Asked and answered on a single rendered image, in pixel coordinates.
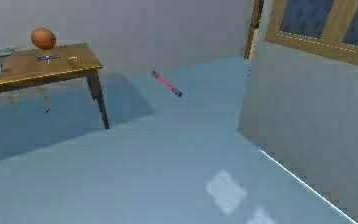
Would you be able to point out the red baseball bat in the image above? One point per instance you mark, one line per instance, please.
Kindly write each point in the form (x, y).
(167, 84)

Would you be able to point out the small yellow object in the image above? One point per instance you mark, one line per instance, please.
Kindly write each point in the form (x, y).
(73, 57)

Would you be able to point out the orange ball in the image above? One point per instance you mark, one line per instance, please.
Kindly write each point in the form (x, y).
(43, 38)

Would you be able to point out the brown wooden table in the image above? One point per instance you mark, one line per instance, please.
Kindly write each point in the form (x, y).
(27, 68)

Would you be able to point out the wooden framed window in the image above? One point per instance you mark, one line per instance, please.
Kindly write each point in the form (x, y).
(330, 36)

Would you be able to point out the brown wooden door frame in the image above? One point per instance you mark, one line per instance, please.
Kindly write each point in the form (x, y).
(254, 26)

